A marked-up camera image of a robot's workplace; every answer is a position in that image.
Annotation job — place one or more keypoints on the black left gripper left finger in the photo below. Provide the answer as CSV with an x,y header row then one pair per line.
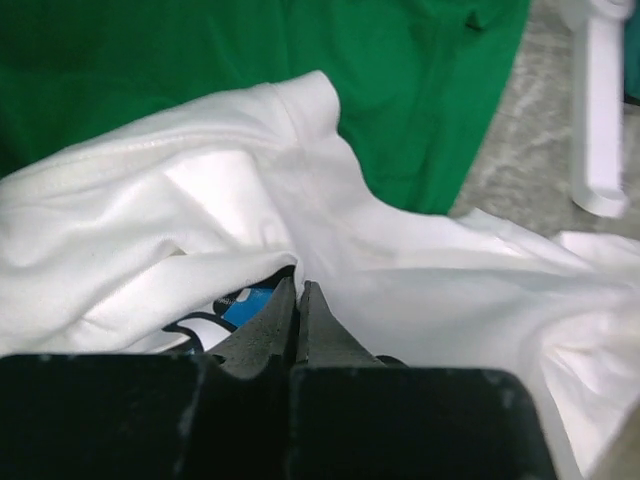
x,y
165,416

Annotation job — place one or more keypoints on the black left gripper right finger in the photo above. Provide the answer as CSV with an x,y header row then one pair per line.
x,y
352,416

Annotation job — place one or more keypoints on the white t-shirt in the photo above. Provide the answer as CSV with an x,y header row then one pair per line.
x,y
106,242

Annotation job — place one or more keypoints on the green t-shirt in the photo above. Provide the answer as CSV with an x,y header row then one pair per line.
x,y
419,82

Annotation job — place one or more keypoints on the white metal clothes rack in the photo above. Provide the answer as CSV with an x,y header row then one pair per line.
x,y
597,104

